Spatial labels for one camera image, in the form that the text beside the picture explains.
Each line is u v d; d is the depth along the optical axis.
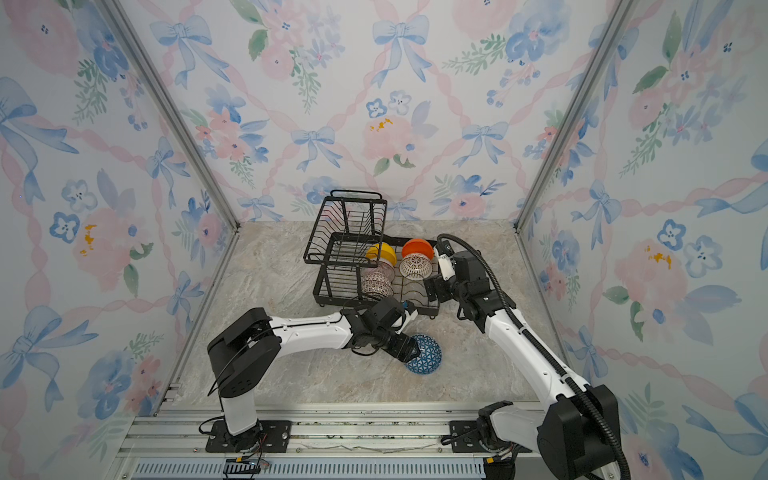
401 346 0.75
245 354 0.51
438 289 0.73
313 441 0.75
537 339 0.48
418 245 1.03
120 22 0.70
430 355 0.86
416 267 1.03
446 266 0.73
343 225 1.06
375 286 0.98
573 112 0.86
